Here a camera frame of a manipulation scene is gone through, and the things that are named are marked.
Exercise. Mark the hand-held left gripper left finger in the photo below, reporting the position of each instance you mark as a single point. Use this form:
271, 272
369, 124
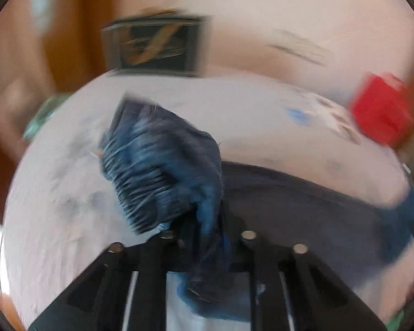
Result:
151, 258

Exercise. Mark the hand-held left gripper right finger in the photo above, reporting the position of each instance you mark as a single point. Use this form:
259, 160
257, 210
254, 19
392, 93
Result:
266, 258

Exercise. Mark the blue denim jeans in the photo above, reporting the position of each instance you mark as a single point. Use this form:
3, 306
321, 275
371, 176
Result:
165, 165

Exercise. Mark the printed paper sheet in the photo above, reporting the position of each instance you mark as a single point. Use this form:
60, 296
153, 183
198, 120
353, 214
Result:
331, 113

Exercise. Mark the green object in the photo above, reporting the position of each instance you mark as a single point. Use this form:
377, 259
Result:
43, 117

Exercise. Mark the red box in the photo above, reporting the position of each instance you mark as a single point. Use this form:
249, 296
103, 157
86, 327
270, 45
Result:
381, 110

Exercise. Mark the dark box with gold print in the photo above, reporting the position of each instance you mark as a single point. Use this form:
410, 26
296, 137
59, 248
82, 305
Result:
155, 46

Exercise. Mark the brown wooden furniture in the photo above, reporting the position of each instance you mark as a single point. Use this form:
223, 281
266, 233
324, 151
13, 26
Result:
89, 17

